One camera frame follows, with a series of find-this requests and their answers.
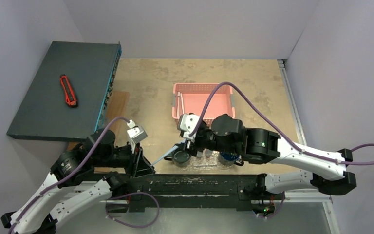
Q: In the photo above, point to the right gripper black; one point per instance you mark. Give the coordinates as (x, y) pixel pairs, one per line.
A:
(190, 142)

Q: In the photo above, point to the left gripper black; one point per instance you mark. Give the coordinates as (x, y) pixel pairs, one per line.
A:
(142, 164)

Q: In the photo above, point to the clear textured oval tray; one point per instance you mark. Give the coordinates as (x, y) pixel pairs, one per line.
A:
(208, 161)

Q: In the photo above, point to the dark blue cup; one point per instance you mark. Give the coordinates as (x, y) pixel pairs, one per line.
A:
(228, 159)

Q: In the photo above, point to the grey toothbrush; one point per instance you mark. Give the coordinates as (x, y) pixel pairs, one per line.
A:
(165, 154)

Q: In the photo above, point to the dark green mug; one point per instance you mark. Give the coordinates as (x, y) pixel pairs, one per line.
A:
(179, 158)

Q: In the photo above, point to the pink plastic basket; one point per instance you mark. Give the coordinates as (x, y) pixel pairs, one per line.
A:
(195, 96)

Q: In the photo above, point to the white toothbrush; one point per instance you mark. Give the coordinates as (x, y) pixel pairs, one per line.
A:
(180, 110)

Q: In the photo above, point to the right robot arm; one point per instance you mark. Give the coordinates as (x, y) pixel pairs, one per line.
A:
(317, 169)

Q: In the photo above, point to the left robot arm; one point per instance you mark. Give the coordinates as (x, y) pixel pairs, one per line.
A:
(92, 171)

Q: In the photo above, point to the red utility knife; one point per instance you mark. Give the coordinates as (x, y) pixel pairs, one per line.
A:
(70, 97)

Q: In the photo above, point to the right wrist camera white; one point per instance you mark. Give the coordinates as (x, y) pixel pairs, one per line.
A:
(186, 125)

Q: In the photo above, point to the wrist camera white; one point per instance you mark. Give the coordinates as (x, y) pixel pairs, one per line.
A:
(135, 134)
(186, 125)

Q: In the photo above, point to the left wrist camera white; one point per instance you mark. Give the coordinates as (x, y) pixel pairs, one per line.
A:
(135, 134)

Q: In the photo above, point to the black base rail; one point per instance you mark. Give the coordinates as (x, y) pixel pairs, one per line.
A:
(239, 192)

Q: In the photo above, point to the dark grey network switch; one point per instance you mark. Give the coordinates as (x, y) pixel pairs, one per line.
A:
(43, 113)

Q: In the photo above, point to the aluminium frame rail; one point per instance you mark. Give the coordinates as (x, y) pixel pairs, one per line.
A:
(310, 196)

